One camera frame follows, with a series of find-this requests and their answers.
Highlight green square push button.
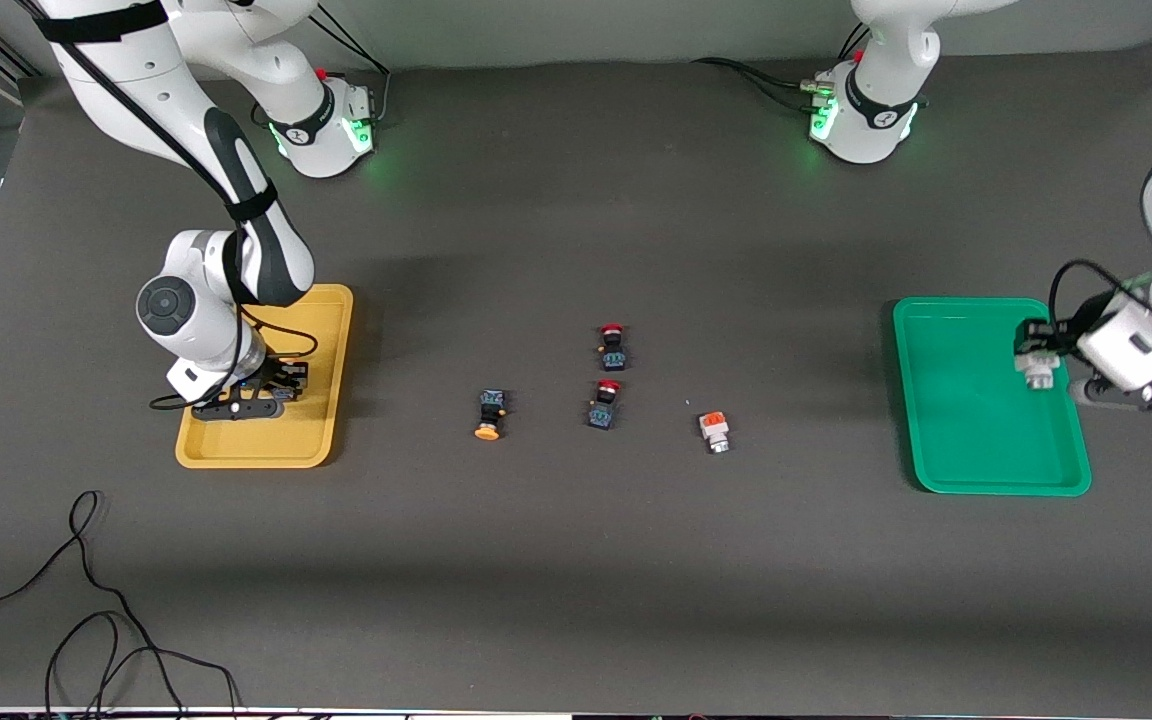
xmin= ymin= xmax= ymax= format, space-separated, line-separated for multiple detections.
xmin=1014 ymin=346 xmax=1059 ymax=392

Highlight large yellow mushroom button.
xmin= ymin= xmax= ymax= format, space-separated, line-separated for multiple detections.
xmin=473 ymin=388 xmax=509 ymax=442

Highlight yellow plastic tray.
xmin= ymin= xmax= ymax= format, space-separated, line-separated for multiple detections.
xmin=175 ymin=284 xmax=355 ymax=470

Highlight green plastic tray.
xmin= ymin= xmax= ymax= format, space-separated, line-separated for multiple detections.
xmin=892 ymin=296 xmax=1094 ymax=498

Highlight dark grey table mat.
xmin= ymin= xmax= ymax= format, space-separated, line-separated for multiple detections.
xmin=0 ymin=35 xmax=1152 ymax=717

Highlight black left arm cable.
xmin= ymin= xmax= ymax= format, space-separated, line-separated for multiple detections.
xmin=1048 ymin=259 xmax=1152 ymax=346

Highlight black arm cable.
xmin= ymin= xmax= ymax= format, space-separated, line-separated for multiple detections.
xmin=1048 ymin=259 xmax=1152 ymax=346
xmin=21 ymin=0 xmax=320 ymax=413

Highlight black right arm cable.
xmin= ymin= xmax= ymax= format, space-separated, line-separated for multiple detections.
xmin=21 ymin=0 xmax=320 ymax=413

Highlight loose black cable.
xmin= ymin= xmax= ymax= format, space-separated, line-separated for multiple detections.
xmin=0 ymin=489 xmax=241 ymax=720

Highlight black right base cables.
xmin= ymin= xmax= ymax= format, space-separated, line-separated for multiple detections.
xmin=308 ymin=5 xmax=393 ymax=129

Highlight black base cables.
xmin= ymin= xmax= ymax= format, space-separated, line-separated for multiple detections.
xmin=689 ymin=22 xmax=872 ymax=116
xmin=308 ymin=5 xmax=393 ymax=129

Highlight black left base cables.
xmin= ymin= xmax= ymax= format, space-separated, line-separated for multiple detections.
xmin=689 ymin=22 xmax=872 ymax=116

